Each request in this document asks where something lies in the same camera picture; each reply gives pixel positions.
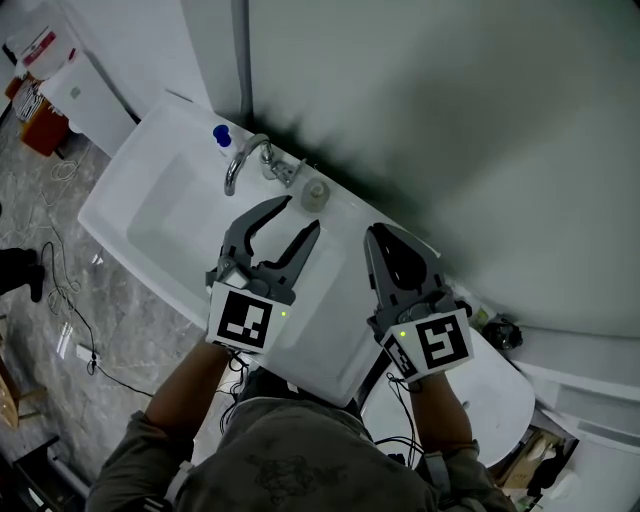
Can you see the blue pump soap bottle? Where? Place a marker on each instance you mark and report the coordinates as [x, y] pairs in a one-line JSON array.
[[221, 135]]

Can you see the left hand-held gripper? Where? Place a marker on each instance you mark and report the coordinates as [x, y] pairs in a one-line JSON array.
[[240, 320]]

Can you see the person's left forearm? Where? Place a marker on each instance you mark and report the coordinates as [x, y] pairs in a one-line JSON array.
[[190, 390]]

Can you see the white sink vanity cabinet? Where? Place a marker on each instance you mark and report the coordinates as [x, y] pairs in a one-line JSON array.
[[150, 170]]

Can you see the white power strip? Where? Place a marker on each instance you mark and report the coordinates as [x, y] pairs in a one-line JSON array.
[[87, 351]]

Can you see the white water dispenser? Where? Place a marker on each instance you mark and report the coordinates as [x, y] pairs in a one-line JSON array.
[[95, 105]]

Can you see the black cloth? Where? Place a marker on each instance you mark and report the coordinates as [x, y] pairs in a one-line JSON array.
[[547, 472]]

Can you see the open cardboard box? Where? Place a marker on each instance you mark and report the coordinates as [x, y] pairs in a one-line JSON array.
[[520, 465]]

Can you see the clear water jug red label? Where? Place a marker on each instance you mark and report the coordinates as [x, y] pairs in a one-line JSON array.
[[40, 35]]

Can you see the white round container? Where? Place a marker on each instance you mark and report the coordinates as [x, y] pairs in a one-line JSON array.
[[567, 489]]

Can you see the person's olive shirt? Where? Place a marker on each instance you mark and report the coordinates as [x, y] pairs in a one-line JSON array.
[[300, 465]]

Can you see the small glass cup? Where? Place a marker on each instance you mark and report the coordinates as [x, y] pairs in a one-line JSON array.
[[315, 196]]

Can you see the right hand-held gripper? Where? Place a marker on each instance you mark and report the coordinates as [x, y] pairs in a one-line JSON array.
[[445, 342]]

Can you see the black metal frame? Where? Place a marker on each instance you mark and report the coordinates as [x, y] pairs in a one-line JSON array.
[[35, 475]]

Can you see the black round object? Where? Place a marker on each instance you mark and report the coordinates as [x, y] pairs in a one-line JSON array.
[[502, 334]]

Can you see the striped cloth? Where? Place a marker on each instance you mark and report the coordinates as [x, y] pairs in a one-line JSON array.
[[30, 100]]

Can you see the person's right forearm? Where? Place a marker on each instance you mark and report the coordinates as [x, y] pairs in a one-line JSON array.
[[445, 415]]

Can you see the chrome faucet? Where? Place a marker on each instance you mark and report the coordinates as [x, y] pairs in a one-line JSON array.
[[237, 162]]

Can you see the wooden side table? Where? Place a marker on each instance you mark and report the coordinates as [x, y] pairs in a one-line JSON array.
[[10, 395]]

